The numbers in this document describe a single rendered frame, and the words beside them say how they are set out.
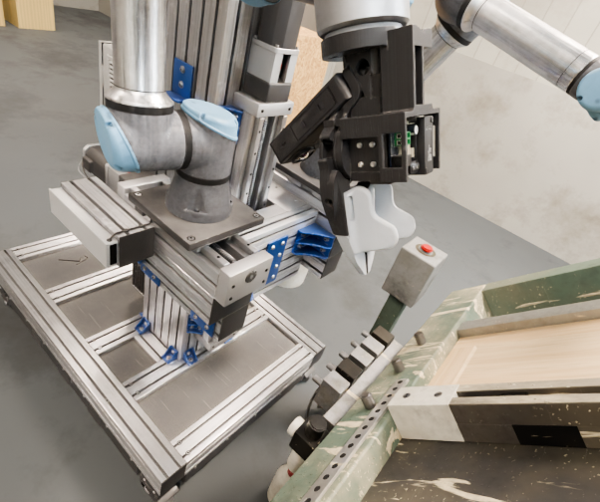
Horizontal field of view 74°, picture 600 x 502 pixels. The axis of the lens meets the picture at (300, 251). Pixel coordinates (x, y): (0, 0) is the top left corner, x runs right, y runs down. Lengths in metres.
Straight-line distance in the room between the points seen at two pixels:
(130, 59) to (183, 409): 1.15
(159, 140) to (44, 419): 1.29
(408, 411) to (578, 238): 3.77
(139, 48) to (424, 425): 0.80
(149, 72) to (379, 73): 0.49
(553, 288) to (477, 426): 0.61
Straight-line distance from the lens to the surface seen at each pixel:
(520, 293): 1.29
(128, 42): 0.76
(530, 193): 4.38
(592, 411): 0.68
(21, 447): 1.78
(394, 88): 0.34
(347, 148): 0.35
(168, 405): 1.56
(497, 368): 0.93
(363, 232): 0.37
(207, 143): 0.82
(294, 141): 0.40
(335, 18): 0.35
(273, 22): 1.02
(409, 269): 1.30
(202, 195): 0.87
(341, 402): 1.02
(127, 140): 0.76
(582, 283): 1.25
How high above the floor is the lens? 1.53
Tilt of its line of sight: 34 degrees down
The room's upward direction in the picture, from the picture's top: 18 degrees clockwise
